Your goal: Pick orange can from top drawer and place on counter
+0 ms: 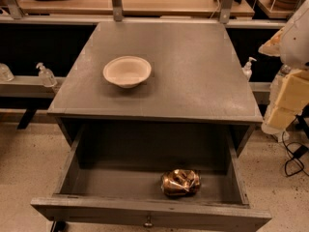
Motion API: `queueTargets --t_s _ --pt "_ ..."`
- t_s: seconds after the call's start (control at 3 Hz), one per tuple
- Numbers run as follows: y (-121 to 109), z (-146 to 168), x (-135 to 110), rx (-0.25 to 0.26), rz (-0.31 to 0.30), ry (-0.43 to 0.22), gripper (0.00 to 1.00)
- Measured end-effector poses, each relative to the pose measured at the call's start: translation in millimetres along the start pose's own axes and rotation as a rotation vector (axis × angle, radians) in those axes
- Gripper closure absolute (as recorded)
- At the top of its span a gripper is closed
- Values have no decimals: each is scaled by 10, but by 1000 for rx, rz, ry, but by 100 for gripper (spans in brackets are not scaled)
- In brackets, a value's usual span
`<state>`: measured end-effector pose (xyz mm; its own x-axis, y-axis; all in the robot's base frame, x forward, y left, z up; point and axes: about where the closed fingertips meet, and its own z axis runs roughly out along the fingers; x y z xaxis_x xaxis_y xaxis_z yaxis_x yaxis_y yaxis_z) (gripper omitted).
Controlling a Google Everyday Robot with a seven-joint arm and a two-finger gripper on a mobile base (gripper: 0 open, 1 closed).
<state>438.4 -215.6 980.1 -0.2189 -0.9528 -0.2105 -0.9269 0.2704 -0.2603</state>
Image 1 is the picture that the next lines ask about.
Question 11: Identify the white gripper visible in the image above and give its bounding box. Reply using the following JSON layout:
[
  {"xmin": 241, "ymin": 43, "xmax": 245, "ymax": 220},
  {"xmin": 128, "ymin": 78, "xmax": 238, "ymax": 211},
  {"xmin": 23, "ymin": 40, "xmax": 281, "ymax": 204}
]
[{"xmin": 262, "ymin": 69, "xmax": 309, "ymax": 134}]

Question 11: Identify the crushed orange can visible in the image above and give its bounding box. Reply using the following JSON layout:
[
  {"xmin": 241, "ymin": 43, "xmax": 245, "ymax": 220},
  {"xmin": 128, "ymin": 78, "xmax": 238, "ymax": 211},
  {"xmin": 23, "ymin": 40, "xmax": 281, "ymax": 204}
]
[{"xmin": 161, "ymin": 169, "xmax": 201, "ymax": 196}]

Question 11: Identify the grey top drawer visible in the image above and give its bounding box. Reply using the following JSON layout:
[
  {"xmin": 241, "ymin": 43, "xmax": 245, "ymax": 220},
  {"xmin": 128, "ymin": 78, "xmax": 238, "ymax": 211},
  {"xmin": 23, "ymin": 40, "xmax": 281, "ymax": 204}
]
[{"xmin": 31, "ymin": 122, "xmax": 271, "ymax": 232}]

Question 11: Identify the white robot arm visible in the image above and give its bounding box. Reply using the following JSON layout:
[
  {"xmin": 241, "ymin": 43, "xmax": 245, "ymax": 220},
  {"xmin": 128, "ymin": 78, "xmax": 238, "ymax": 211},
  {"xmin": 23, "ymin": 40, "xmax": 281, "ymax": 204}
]
[{"xmin": 259, "ymin": 0, "xmax": 309, "ymax": 134}]

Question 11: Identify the brass drawer knob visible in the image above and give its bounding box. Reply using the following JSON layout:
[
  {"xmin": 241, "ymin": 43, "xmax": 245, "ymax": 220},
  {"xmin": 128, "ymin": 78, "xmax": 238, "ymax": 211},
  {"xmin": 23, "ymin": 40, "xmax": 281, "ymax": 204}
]
[{"xmin": 143, "ymin": 216, "xmax": 154, "ymax": 228}]

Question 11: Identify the white pump bottle right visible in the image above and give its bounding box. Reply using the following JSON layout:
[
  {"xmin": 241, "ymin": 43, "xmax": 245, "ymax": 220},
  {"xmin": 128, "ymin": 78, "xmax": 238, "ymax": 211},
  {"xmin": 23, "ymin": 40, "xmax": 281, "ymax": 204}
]
[{"xmin": 242, "ymin": 57, "xmax": 256, "ymax": 79}]

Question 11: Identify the grey wooden cabinet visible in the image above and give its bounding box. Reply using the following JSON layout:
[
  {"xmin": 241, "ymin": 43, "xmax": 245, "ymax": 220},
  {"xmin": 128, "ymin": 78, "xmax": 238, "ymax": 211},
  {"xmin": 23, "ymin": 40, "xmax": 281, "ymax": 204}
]
[{"xmin": 48, "ymin": 21, "xmax": 262, "ymax": 151}]

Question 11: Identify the white paper bowl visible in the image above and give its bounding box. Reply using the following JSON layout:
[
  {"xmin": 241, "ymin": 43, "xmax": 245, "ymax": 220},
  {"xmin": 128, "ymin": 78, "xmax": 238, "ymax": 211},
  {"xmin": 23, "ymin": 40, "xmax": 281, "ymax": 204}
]
[{"xmin": 102, "ymin": 56, "xmax": 152, "ymax": 88}]

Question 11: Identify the wooden desk behind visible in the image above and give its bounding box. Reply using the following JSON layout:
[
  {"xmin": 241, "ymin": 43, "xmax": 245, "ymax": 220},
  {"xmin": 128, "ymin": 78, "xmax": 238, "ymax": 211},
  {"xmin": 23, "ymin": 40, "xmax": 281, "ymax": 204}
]
[{"xmin": 18, "ymin": 0, "xmax": 256, "ymax": 18}]

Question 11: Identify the clear pump bottle left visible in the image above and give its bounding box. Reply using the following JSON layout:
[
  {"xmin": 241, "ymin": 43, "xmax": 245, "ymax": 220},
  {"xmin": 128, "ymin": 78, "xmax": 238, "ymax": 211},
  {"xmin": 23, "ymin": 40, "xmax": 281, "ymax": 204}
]
[{"xmin": 36, "ymin": 63, "xmax": 57, "ymax": 87}]

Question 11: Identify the clear bottle far left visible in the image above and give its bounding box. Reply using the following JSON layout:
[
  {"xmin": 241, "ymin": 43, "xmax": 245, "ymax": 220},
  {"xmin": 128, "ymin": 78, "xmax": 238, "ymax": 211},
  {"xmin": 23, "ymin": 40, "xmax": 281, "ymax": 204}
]
[{"xmin": 0, "ymin": 63, "xmax": 14, "ymax": 81}]

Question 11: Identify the black floor cable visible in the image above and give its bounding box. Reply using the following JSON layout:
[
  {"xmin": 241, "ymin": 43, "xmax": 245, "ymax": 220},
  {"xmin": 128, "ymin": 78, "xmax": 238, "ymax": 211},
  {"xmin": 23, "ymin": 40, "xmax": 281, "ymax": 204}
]
[{"xmin": 281, "ymin": 116, "xmax": 309, "ymax": 178}]

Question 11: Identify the grey metal bracket right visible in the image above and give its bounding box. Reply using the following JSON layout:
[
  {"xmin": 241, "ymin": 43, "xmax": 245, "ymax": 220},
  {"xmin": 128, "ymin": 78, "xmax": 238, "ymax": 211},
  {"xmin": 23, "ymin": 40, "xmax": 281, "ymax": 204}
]
[{"xmin": 219, "ymin": 0, "xmax": 234, "ymax": 24}]

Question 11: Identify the grey metal bracket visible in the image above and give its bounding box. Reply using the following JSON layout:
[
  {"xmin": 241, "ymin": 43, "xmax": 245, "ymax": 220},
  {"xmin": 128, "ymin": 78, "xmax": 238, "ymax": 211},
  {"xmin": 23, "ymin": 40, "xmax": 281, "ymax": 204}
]
[
  {"xmin": 4, "ymin": 0, "xmax": 24, "ymax": 19},
  {"xmin": 112, "ymin": 0, "xmax": 123, "ymax": 22},
  {"xmin": 219, "ymin": 0, "xmax": 234, "ymax": 24}
]

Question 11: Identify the grey metal bracket middle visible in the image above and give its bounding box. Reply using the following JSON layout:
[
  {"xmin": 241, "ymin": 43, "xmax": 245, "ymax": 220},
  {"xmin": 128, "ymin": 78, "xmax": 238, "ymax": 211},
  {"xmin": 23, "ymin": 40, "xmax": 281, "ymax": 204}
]
[{"xmin": 112, "ymin": 0, "xmax": 123, "ymax": 22}]

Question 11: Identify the grey metal bracket left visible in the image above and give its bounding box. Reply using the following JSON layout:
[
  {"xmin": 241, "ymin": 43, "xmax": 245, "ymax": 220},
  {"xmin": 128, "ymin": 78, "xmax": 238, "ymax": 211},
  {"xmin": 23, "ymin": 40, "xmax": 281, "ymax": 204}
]
[{"xmin": 4, "ymin": 0, "xmax": 24, "ymax": 19}]

